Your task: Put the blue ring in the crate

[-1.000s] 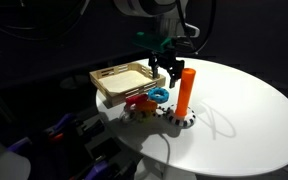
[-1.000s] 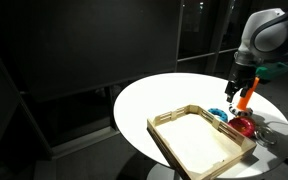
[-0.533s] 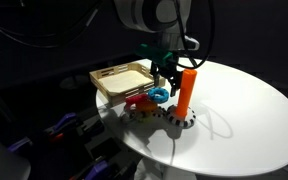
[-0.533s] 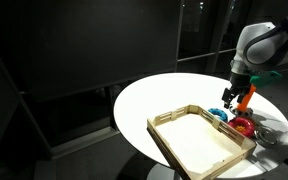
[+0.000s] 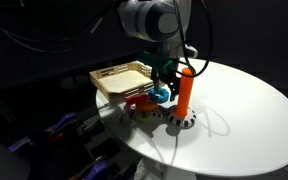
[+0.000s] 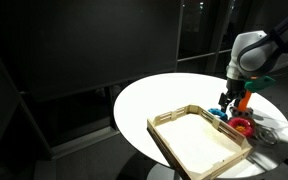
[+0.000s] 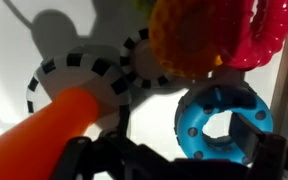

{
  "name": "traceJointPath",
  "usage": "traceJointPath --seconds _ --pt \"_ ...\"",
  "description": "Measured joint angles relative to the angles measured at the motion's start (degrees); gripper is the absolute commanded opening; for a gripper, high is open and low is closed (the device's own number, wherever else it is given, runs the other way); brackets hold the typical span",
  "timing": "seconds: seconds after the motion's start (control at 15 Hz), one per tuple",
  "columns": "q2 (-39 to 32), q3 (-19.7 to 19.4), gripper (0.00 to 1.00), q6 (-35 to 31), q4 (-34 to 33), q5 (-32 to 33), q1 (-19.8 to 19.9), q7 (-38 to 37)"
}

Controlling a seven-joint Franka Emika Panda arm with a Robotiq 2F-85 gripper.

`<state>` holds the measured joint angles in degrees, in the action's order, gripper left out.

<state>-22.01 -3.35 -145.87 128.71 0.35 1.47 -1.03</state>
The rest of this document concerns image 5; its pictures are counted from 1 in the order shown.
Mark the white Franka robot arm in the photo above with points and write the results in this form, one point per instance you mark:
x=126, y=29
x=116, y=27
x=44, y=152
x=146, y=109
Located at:
x=144, y=16

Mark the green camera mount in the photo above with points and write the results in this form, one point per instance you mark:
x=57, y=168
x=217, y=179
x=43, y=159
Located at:
x=157, y=60

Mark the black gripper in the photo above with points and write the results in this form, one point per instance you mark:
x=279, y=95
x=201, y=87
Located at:
x=168, y=76

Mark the purple black spring clamp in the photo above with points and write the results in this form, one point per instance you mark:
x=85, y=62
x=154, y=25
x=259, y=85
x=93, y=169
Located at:
x=65, y=123
x=95, y=168
x=19, y=144

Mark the wooden slatted crate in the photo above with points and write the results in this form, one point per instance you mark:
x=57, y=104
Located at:
x=124, y=81

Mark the orange post striped base stacker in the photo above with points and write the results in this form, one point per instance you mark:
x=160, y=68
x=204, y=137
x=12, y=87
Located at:
x=185, y=93

